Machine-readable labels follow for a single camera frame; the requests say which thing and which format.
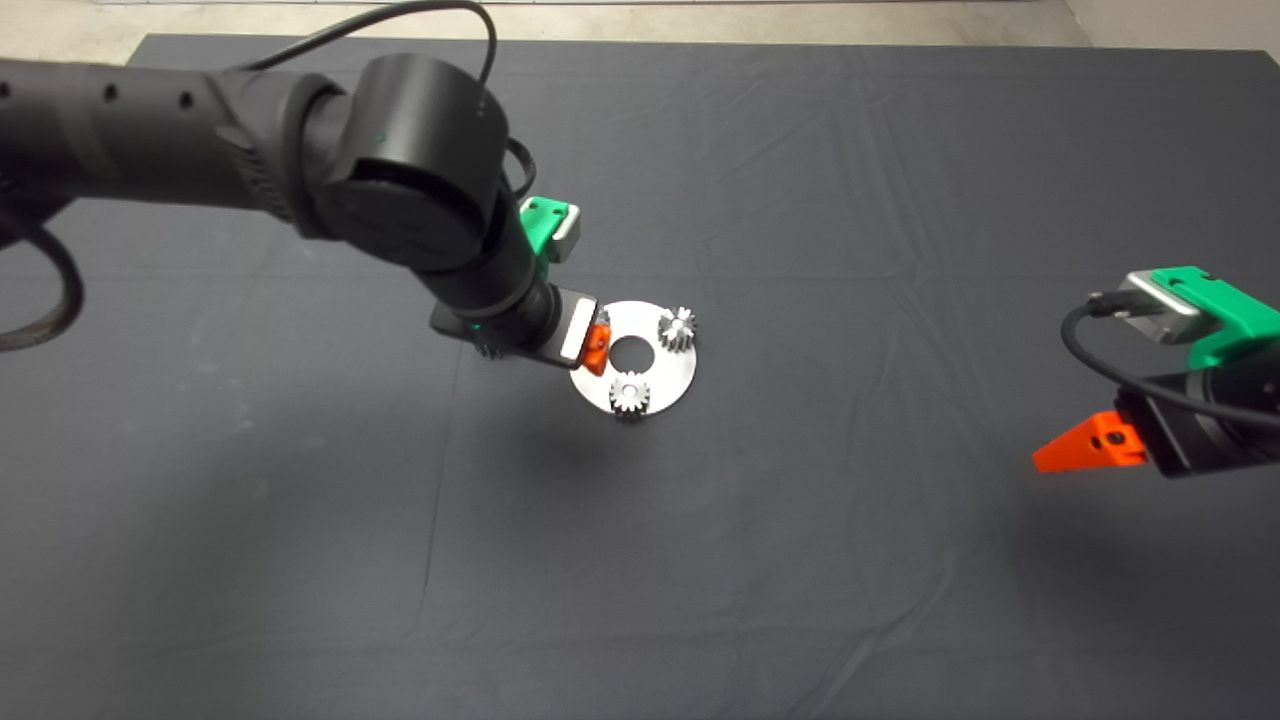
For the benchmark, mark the large steel gear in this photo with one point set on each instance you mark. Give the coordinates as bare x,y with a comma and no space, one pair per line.
490,352

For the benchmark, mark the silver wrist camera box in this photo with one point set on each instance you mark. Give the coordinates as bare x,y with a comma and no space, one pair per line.
1165,320
568,240

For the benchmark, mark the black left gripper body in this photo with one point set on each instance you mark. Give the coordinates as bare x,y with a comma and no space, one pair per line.
540,325

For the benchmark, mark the green right camera mount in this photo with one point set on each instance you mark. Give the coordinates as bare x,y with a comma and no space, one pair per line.
1225,310

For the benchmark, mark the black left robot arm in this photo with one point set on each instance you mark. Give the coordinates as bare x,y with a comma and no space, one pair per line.
420,150

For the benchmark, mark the dark grey table cloth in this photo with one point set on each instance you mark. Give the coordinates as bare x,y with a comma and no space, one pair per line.
800,560

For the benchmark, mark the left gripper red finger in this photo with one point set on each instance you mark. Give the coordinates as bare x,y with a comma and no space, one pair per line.
598,350

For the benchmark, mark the round metal plate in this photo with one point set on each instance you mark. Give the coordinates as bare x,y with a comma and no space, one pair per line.
670,375

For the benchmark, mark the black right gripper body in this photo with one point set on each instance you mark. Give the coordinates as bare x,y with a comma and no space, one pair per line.
1220,425

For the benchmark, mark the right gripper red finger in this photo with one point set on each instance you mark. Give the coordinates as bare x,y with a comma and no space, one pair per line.
1100,448

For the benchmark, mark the green left camera mount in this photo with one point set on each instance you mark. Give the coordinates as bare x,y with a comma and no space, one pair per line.
540,225

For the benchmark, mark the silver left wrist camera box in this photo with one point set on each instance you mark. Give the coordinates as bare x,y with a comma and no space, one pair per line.
568,240

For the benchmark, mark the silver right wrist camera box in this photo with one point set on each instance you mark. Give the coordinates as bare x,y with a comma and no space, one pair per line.
1165,320

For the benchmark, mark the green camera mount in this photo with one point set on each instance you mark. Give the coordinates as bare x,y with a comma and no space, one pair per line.
1225,310
540,225

